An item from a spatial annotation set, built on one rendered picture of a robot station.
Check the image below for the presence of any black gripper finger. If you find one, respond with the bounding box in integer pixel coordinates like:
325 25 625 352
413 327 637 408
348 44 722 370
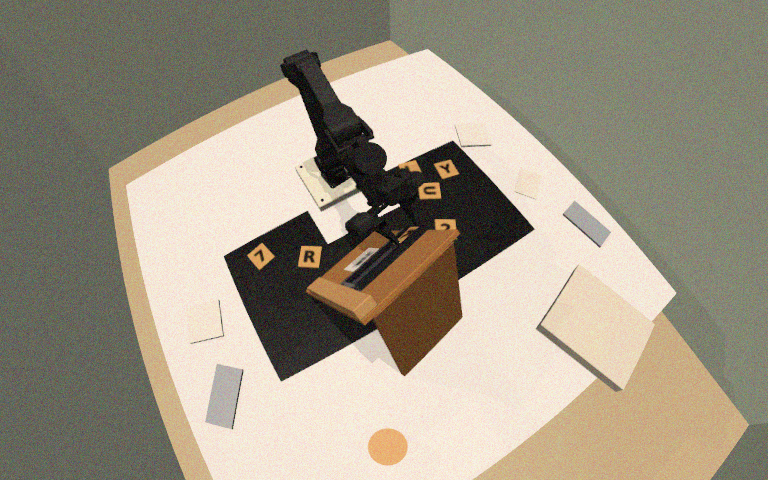
399 190 420 227
369 219 400 245

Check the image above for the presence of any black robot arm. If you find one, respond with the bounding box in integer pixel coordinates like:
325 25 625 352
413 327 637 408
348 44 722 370
280 49 413 206

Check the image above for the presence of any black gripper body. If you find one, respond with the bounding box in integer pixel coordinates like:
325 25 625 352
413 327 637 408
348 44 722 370
345 171 427 236

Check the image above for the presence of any grey cylindrical canister with tan lid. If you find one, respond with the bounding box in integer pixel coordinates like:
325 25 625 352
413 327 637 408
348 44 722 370
368 428 408 466

